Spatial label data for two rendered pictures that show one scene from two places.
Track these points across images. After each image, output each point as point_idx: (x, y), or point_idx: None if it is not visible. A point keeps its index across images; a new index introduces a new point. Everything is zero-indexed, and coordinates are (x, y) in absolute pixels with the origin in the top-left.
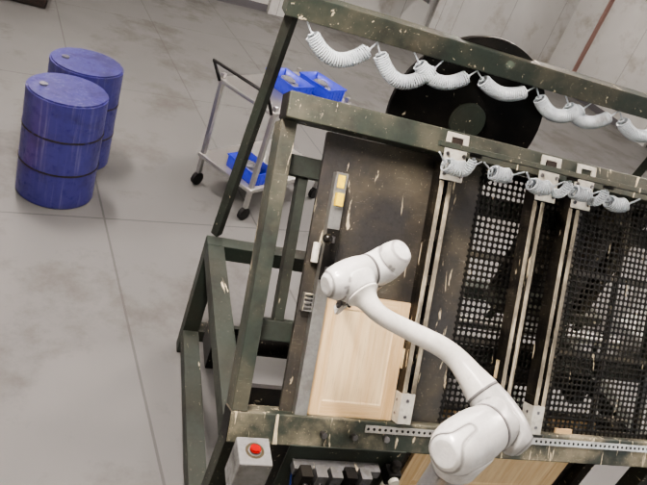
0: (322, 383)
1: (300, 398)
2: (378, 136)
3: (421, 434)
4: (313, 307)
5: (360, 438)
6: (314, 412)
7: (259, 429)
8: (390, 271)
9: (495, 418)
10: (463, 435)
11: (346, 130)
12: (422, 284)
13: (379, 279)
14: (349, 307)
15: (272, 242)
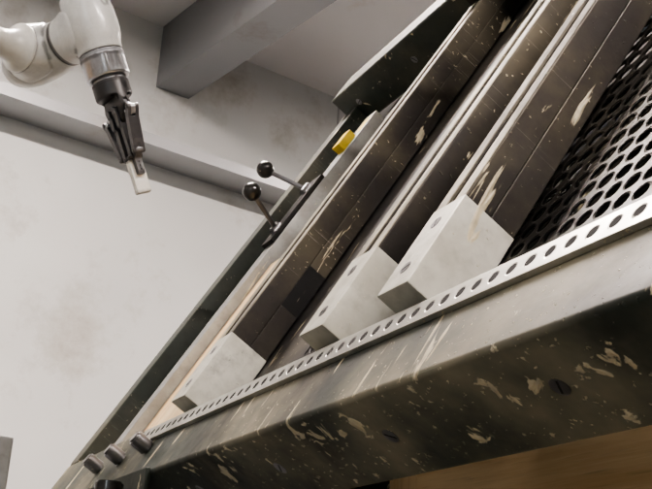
0: (173, 398)
1: (130, 424)
2: (407, 33)
3: (192, 416)
4: (235, 287)
5: (125, 461)
6: None
7: (63, 484)
8: (58, 13)
9: None
10: None
11: (376, 61)
12: (361, 150)
13: (48, 28)
14: (127, 158)
15: (251, 238)
